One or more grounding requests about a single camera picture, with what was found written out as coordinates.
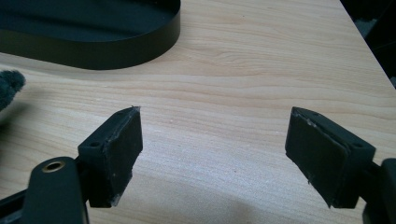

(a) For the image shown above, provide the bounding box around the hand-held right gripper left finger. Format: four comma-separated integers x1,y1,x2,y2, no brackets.
77,105,144,209

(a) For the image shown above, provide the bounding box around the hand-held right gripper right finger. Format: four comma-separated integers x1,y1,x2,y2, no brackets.
284,105,377,209

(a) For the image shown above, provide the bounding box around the black oval tray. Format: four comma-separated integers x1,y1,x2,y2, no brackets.
0,0,182,71

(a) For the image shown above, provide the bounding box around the dark green fuzzy cloth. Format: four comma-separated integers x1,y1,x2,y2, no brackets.
0,70,26,112

